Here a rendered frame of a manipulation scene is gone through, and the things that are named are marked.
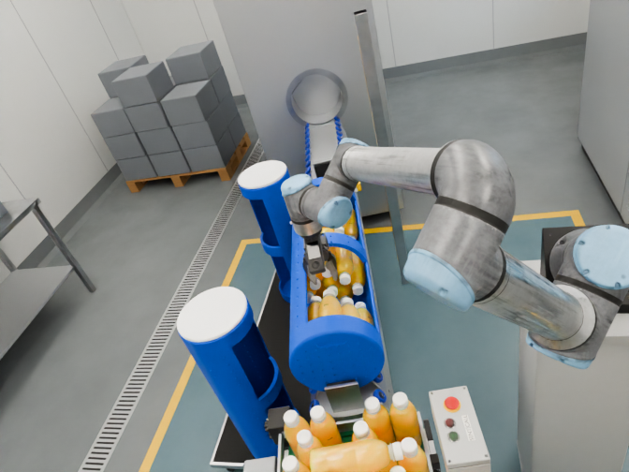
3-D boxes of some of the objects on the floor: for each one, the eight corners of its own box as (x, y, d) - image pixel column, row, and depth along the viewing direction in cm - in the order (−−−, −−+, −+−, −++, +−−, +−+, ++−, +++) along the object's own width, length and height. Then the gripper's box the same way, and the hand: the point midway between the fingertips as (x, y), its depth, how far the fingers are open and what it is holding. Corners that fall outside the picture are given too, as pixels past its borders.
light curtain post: (410, 276, 320) (365, 8, 221) (411, 282, 315) (367, 11, 216) (401, 278, 321) (353, 12, 222) (402, 284, 316) (354, 15, 217)
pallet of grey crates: (251, 143, 555) (214, 38, 486) (230, 180, 494) (184, 66, 425) (161, 156, 589) (114, 61, 519) (131, 193, 527) (74, 89, 458)
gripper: (329, 213, 146) (343, 266, 158) (289, 223, 148) (307, 273, 160) (330, 230, 139) (345, 283, 151) (289, 239, 141) (307, 290, 153)
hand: (325, 281), depth 153 cm, fingers open, 5 cm apart
